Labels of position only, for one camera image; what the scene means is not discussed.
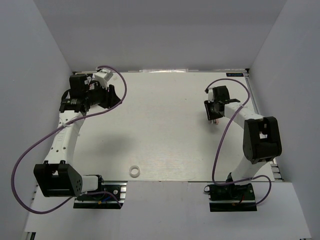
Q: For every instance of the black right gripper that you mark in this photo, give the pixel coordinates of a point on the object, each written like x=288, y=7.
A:
x=210, y=115

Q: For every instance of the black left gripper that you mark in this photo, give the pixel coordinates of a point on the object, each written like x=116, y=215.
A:
x=111, y=98

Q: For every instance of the pink white eraser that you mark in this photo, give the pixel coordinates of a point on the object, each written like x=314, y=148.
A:
x=215, y=121

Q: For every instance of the clear tape roll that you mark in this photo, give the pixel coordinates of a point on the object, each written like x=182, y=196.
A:
x=134, y=171

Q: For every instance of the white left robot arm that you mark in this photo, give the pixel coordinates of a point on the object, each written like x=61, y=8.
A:
x=56, y=176

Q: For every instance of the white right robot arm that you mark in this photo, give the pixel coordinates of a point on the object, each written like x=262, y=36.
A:
x=261, y=136

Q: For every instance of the right black logo sticker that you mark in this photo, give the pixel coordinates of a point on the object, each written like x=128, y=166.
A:
x=234, y=74

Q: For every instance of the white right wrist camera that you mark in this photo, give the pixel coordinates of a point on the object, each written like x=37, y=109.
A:
x=210, y=94

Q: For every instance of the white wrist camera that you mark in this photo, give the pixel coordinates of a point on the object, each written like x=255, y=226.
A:
x=210, y=94
x=103, y=76

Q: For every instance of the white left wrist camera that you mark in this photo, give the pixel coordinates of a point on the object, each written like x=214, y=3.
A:
x=103, y=76

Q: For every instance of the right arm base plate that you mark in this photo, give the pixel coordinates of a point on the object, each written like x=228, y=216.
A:
x=231, y=198

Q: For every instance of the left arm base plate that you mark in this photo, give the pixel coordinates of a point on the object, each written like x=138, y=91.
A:
x=108, y=196

